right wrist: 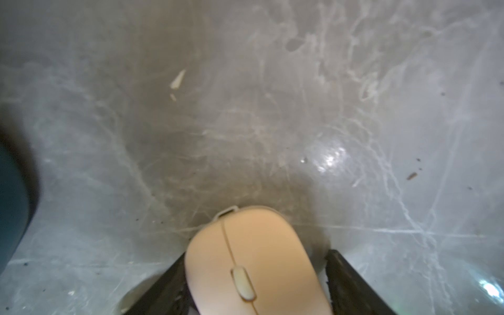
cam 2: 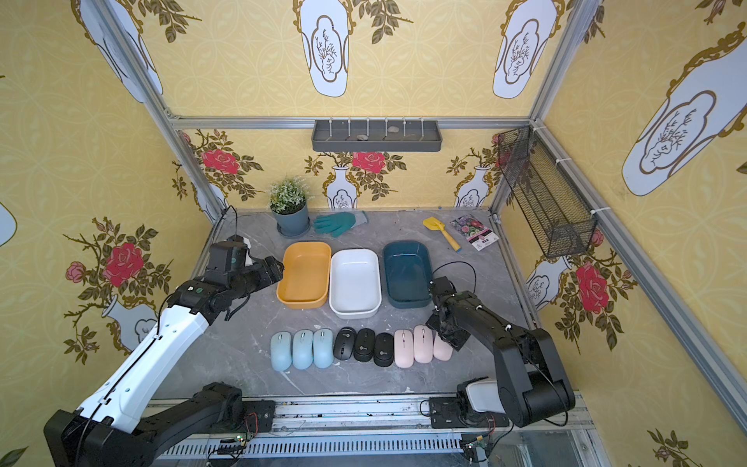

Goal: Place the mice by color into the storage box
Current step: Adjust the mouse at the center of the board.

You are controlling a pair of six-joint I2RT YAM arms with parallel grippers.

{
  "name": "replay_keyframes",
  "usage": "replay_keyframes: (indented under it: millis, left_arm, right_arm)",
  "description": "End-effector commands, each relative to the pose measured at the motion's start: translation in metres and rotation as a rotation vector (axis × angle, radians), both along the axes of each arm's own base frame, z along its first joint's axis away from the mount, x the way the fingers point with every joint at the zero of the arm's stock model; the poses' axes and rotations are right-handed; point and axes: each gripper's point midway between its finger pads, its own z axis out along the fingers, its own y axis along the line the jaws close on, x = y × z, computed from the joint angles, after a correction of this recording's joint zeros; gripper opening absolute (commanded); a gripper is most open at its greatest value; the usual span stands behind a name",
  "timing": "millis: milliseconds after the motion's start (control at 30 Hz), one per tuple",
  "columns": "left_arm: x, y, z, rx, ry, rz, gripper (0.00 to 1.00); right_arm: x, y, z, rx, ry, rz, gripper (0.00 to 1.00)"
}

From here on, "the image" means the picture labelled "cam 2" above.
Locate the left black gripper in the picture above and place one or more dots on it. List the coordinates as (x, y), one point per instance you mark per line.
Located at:
(266, 269)

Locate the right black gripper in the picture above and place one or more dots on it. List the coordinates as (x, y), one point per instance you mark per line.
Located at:
(443, 321)

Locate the pink mouse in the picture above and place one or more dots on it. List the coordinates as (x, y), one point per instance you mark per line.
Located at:
(423, 344)
(404, 349)
(442, 350)

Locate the light blue mouse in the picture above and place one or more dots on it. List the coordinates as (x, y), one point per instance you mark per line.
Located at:
(281, 351)
(302, 350)
(323, 348)

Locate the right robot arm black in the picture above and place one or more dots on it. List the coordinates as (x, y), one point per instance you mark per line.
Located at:
(532, 384)

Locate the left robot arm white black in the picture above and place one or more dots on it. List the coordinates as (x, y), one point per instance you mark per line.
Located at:
(110, 428)

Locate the teal storage box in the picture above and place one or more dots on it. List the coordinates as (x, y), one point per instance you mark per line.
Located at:
(408, 272)

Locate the yellow storage box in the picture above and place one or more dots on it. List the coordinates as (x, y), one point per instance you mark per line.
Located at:
(306, 277)

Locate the white storage box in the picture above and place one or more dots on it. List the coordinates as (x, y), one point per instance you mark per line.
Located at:
(355, 284)

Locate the black mouse right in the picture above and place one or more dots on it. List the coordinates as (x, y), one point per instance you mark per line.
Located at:
(384, 350)

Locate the black mouse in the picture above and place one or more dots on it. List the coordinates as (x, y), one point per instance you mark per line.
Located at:
(384, 350)
(344, 343)
(364, 345)

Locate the black mouse middle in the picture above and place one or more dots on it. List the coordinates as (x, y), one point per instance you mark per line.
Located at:
(364, 345)

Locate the flower seed packet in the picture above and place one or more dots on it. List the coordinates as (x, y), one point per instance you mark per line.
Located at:
(475, 232)

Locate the potted green plant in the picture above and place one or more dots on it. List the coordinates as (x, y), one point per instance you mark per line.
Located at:
(288, 202)

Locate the black mouse left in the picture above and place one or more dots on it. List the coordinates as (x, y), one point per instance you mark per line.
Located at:
(344, 343)

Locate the green rubber glove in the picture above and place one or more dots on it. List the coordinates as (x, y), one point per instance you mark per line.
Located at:
(339, 223)

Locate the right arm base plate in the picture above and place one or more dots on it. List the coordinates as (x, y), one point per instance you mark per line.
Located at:
(456, 413)

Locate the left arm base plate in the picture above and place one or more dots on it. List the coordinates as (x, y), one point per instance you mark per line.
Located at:
(252, 417)

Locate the black wire mesh basket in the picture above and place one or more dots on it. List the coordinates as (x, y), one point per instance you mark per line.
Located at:
(558, 216)

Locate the grey wall shelf tray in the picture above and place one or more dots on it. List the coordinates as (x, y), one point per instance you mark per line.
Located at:
(416, 135)

